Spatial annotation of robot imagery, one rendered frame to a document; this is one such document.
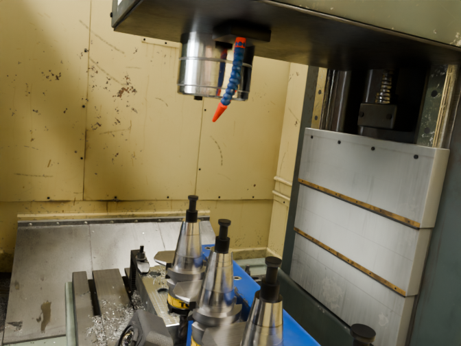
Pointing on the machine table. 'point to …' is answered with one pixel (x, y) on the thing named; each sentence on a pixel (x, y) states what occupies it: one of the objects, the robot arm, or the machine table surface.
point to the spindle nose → (210, 67)
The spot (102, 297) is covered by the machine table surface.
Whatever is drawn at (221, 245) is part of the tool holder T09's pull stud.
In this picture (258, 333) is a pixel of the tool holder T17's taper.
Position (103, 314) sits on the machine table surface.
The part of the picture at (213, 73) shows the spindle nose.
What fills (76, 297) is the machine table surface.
